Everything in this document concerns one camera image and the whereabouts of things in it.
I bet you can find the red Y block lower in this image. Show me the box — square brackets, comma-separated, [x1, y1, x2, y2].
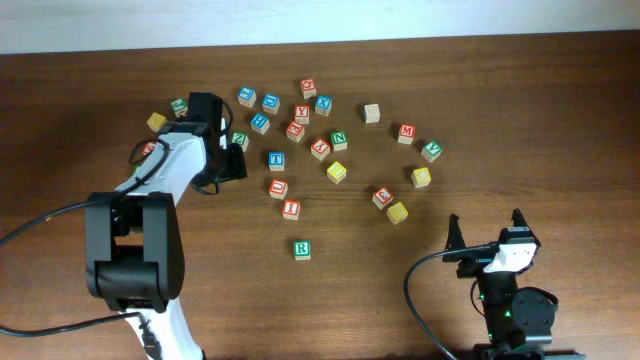
[310, 138, 331, 161]

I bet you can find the green R block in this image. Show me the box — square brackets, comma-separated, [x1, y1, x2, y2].
[294, 240, 312, 261]

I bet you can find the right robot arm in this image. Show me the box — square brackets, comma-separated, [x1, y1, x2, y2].
[443, 209, 586, 359]

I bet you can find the red Q block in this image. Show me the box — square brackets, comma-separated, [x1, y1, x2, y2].
[300, 78, 317, 99]

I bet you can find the yellow C block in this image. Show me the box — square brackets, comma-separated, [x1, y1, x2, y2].
[411, 167, 432, 188]

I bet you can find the red U block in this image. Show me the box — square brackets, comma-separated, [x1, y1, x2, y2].
[269, 179, 288, 200]

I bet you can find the plain wooden block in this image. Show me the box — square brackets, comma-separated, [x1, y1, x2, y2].
[364, 104, 381, 124]

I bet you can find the red E block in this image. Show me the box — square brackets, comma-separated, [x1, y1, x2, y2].
[285, 121, 305, 143]

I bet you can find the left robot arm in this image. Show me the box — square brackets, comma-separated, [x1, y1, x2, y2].
[85, 92, 247, 359]

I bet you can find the blue T block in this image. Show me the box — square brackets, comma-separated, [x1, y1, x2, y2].
[268, 152, 285, 171]

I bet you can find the blue D block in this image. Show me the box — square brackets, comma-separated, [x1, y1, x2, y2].
[262, 93, 280, 114]

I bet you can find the yellow block centre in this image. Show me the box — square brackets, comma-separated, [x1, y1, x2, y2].
[326, 161, 347, 184]

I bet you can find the green N block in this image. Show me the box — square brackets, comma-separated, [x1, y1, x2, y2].
[331, 131, 348, 151]

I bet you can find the blue X block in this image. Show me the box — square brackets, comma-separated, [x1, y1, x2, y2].
[315, 95, 333, 116]

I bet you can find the blue H block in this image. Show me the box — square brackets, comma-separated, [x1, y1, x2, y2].
[250, 113, 270, 135]

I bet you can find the red 6 block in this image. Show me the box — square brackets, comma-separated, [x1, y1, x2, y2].
[142, 142, 156, 156]

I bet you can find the red y block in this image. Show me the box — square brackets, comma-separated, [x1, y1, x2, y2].
[310, 138, 331, 161]
[294, 105, 310, 124]

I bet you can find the green V block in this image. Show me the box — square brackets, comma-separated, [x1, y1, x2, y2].
[421, 141, 443, 163]

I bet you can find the red M block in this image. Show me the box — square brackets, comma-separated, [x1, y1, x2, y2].
[397, 124, 416, 145]

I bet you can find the yellow block lower right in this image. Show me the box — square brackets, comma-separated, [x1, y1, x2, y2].
[386, 202, 409, 225]

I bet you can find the green J block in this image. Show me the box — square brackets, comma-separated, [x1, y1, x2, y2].
[170, 98, 188, 118]

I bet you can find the red I block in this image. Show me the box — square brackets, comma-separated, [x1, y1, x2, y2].
[282, 200, 301, 220]

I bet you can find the yellow block upper left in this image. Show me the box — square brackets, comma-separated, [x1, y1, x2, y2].
[146, 112, 167, 132]

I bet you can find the blue L block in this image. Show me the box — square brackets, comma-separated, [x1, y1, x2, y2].
[237, 86, 257, 108]

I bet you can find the green Z block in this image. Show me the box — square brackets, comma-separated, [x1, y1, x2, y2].
[231, 131, 250, 152]

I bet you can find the red 3 block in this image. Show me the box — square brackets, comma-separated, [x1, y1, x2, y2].
[372, 187, 394, 210]

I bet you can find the red Y block upper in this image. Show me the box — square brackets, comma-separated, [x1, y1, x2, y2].
[294, 105, 310, 124]

